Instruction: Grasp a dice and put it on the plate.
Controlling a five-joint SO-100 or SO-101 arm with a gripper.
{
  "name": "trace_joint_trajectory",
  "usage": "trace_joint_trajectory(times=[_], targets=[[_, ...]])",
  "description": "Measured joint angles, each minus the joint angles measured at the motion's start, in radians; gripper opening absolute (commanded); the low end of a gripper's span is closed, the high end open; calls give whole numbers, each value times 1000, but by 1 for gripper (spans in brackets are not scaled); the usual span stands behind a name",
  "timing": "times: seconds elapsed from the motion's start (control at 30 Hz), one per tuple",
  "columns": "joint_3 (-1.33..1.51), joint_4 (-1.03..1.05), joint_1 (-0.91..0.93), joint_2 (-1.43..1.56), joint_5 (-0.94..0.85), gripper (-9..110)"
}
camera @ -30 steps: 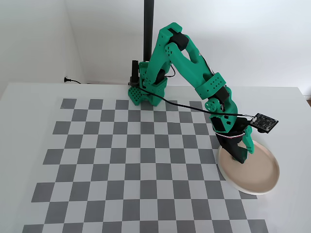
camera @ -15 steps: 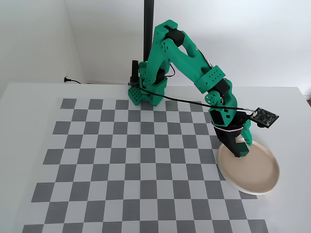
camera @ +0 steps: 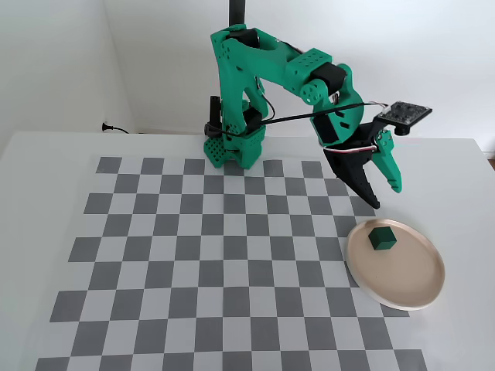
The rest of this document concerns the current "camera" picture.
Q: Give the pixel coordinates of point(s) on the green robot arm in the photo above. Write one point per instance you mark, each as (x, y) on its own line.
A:
(239, 77)

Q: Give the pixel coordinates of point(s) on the black vertical pole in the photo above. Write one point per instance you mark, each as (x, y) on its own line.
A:
(237, 13)

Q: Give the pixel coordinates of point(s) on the beige round plate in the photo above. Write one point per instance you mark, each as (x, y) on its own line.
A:
(402, 274)

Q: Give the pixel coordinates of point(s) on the dark green dice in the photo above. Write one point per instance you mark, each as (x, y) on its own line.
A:
(383, 239)

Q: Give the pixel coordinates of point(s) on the grey white checkerboard mat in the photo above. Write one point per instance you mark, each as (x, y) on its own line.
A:
(232, 270)

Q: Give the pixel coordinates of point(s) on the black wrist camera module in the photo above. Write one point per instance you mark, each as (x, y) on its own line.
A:
(406, 112)

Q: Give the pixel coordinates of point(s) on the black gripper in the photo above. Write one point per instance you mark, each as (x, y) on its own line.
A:
(349, 156)

